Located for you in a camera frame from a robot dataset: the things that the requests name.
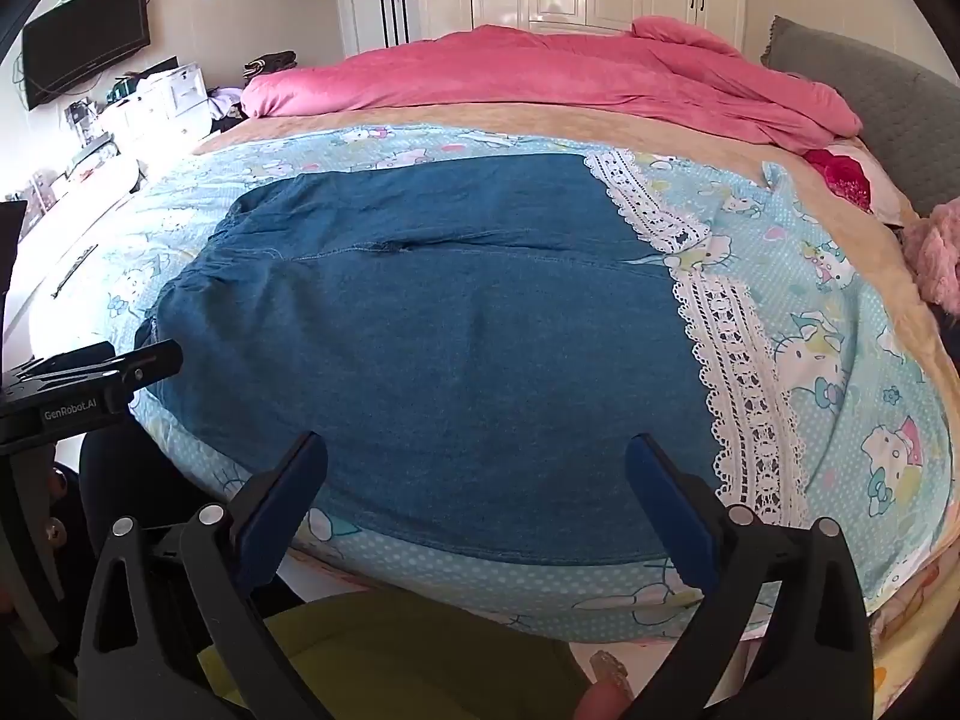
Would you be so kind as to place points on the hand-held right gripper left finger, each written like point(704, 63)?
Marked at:
point(281, 510)

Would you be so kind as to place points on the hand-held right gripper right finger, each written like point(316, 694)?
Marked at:
point(671, 510)

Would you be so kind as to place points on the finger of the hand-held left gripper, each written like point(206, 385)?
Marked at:
point(146, 364)

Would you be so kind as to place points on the blue denim pants lace trim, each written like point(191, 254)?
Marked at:
point(450, 352)

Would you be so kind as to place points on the person's right hand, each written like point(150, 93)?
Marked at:
point(598, 694)

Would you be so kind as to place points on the white desk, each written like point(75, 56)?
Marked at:
point(60, 240)

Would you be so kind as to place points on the person's yellow-green garment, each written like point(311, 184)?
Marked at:
point(412, 660)

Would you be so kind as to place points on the cartoon cat printed blanket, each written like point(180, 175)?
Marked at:
point(840, 360)

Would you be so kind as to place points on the white drawer box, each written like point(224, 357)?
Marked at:
point(161, 97)

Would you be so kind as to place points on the pale purple cloth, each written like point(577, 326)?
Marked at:
point(225, 101)

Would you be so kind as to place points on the dark folded clothes pile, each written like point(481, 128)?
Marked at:
point(270, 66)

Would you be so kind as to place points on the pink fluffy cloth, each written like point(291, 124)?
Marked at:
point(937, 255)

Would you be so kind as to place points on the red cloth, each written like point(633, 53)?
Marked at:
point(844, 172)

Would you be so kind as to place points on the pink duvet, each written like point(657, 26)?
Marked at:
point(540, 75)

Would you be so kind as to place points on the grey quilted headboard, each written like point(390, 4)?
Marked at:
point(877, 97)

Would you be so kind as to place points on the black wall television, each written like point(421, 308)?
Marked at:
point(82, 41)

